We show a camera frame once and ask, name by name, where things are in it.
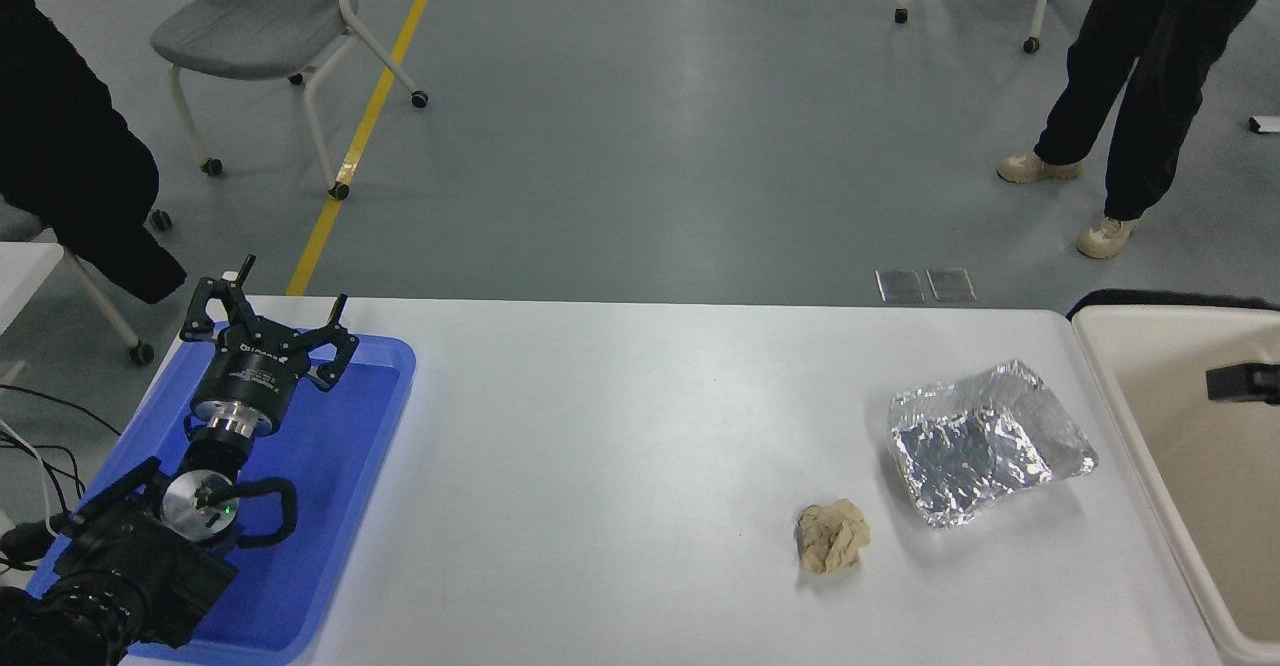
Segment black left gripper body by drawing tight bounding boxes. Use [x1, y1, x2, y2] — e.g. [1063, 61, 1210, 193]
[192, 330, 309, 417]

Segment large pale plastic bin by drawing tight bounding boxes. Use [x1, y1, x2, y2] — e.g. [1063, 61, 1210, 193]
[1070, 304, 1280, 666]

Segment white chair with castors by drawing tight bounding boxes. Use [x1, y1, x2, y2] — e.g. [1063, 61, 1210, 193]
[0, 196, 173, 367]

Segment blue plastic tray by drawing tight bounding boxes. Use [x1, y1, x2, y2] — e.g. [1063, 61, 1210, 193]
[25, 323, 416, 665]

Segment white side table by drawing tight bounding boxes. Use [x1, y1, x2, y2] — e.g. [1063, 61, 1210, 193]
[0, 241, 66, 337]

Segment person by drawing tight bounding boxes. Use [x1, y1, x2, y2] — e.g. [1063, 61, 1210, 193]
[0, 0, 188, 305]
[997, 0, 1280, 260]

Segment grey seat white chair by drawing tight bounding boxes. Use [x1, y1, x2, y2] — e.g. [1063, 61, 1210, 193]
[150, 0, 431, 200]

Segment crumpled silver foil tray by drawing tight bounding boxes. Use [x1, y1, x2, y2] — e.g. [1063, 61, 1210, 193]
[888, 360, 1099, 529]

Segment metal floor plate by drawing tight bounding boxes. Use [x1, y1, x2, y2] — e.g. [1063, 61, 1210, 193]
[926, 268, 976, 303]
[875, 269, 924, 304]

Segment crumpled tan paper ball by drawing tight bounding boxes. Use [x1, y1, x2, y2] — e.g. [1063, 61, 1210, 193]
[796, 498, 872, 575]

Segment black floor cables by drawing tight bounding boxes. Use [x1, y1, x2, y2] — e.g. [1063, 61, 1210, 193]
[0, 386, 121, 567]

